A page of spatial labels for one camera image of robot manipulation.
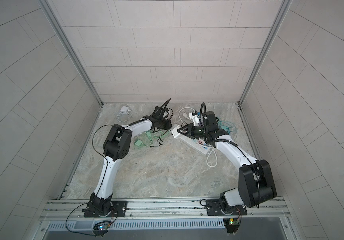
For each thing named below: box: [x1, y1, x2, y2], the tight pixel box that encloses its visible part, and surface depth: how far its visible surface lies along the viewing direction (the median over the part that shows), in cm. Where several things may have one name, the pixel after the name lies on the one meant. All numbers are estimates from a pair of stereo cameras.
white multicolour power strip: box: [178, 136, 212, 155], surface depth 93 cm
